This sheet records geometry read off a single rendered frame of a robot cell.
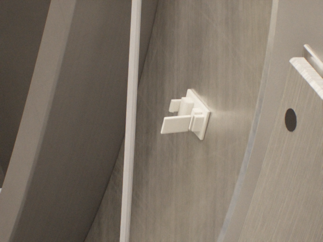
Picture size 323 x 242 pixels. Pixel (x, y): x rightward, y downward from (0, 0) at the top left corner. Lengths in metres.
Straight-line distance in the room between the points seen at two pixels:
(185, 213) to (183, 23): 0.09
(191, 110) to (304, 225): 0.13
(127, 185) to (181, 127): 0.04
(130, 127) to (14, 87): 0.91
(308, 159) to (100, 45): 0.18
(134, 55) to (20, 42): 0.94
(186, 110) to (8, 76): 0.91
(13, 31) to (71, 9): 0.91
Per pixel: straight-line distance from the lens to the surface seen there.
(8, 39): 1.89
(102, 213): 1.06
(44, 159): 1.02
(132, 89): 0.96
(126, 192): 0.97
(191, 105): 0.97
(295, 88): 0.87
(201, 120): 0.96
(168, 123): 0.95
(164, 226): 1.00
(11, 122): 1.85
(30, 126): 1.03
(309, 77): 0.86
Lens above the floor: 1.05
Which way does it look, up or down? 6 degrees down
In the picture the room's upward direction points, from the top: 1 degrees clockwise
